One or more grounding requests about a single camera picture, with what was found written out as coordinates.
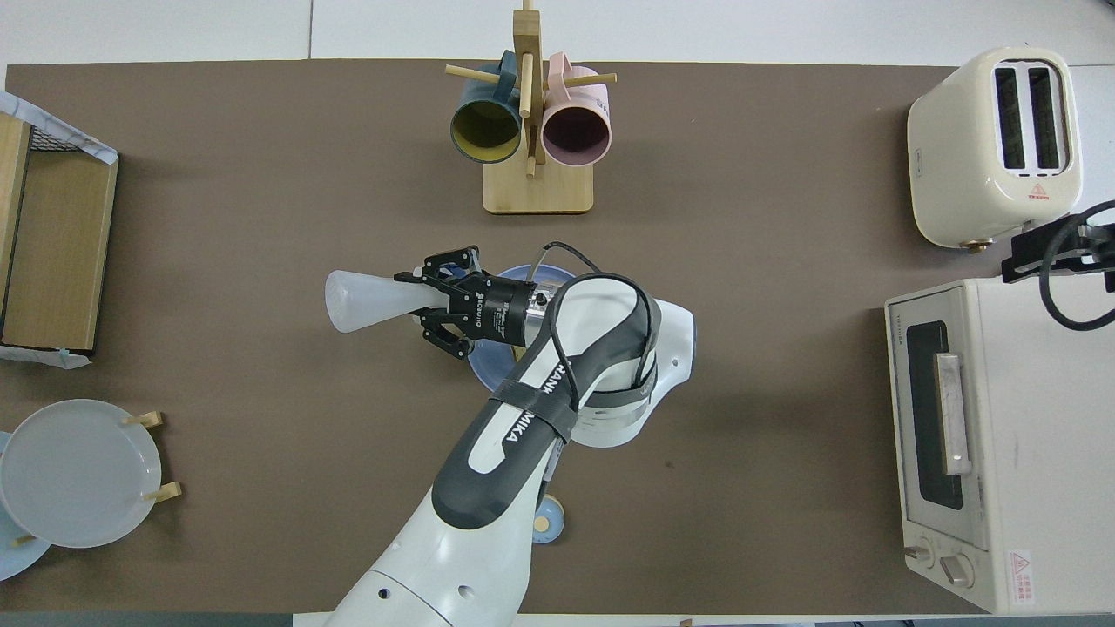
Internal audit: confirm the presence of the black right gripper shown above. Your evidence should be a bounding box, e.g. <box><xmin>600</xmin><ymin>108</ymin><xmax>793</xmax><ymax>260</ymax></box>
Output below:
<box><xmin>1001</xmin><ymin>219</ymin><xmax>1115</xmax><ymax>293</ymax></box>

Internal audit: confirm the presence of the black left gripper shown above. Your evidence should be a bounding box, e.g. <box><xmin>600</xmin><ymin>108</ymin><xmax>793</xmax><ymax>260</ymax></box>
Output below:
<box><xmin>393</xmin><ymin>246</ymin><xmax>535</xmax><ymax>361</ymax></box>

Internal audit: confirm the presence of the translucent bottle with blue cap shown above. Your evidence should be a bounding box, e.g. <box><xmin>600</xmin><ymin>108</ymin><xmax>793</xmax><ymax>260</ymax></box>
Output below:
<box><xmin>325</xmin><ymin>269</ymin><xmax>449</xmax><ymax>334</ymax></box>

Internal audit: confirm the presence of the blue round plate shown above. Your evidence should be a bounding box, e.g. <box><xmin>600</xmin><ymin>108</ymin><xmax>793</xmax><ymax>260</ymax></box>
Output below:
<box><xmin>469</xmin><ymin>264</ymin><xmax>576</xmax><ymax>393</ymax></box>

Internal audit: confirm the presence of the wooden plate rack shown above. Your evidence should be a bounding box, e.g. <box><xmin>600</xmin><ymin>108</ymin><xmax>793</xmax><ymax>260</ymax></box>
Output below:
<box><xmin>13</xmin><ymin>411</ymin><xmax>182</xmax><ymax>548</ymax></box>

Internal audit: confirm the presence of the pale grey plate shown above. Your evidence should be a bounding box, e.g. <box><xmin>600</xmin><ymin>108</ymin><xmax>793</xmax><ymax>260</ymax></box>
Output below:
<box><xmin>0</xmin><ymin>399</ymin><xmax>163</xmax><ymax>549</ymax></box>

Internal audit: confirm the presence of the light blue plate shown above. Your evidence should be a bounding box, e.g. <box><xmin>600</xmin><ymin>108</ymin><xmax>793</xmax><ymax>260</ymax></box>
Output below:
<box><xmin>0</xmin><ymin>431</ymin><xmax>51</xmax><ymax>582</ymax></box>

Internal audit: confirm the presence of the cream two-slot toaster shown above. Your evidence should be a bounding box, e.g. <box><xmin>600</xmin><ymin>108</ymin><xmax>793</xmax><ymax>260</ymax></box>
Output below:
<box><xmin>906</xmin><ymin>46</ymin><xmax>1084</xmax><ymax>251</ymax></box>

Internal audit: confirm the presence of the wooden mug tree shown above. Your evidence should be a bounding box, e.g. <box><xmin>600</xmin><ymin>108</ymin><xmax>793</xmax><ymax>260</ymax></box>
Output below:
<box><xmin>444</xmin><ymin>0</ymin><xmax>618</xmax><ymax>215</ymax></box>

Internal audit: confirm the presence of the teal mug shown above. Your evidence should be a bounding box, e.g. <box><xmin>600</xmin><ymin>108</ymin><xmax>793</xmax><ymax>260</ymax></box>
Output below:
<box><xmin>449</xmin><ymin>51</ymin><xmax>524</xmax><ymax>165</ymax></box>

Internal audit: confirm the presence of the cream toaster oven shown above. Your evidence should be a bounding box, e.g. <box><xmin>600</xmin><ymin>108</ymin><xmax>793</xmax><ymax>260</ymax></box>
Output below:
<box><xmin>884</xmin><ymin>277</ymin><xmax>1115</xmax><ymax>615</ymax></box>

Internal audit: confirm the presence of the brown table mat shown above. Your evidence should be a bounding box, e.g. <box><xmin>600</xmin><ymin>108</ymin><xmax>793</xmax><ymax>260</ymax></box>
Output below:
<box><xmin>0</xmin><ymin>59</ymin><xmax>1072</xmax><ymax>615</ymax></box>

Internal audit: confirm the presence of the pink ribbed mug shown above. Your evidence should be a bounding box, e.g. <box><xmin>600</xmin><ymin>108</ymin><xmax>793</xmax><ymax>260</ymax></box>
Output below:
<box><xmin>540</xmin><ymin>52</ymin><xmax>612</xmax><ymax>168</ymax></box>

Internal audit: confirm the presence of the small blue bell wooden knob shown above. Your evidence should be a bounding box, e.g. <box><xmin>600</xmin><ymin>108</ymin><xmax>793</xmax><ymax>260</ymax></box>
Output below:
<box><xmin>531</xmin><ymin>494</ymin><xmax>565</xmax><ymax>545</ymax></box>

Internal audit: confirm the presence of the white checkered cloth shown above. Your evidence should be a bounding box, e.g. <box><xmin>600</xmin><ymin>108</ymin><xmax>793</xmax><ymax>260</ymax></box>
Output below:
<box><xmin>0</xmin><ymin>90</ymin><xmax>120</xmax><ymax>371</ymax></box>

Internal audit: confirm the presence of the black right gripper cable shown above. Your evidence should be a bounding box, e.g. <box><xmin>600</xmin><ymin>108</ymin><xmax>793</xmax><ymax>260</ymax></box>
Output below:
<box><xmin>1041</xmin><ymin>200</ymin><xmax>1115</xmax><ymax>332</ymax></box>

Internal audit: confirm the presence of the black wire basket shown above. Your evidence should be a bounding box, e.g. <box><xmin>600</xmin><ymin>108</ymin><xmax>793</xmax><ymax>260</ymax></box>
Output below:
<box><xmin>30</xmin><ymin>125</ymin><xmax>88</xmax><ymax>153</ymax></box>

